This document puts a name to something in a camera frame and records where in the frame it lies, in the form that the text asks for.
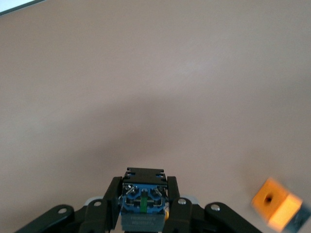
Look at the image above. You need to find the orange box with hole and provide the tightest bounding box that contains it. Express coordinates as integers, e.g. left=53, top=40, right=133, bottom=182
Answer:
left=250, top=177, right=305, bottom=232

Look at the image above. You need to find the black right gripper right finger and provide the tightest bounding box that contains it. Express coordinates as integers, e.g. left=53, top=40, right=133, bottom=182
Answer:
left=162, top=176, right=265, bottom=233

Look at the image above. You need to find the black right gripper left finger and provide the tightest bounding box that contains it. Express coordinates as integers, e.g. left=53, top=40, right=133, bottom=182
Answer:
left=14, top=176, right=123, bottom=233

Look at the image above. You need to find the orange push button blue block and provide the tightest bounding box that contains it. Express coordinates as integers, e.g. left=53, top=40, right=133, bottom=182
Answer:
left=118, top=166, right=171, bottom=232

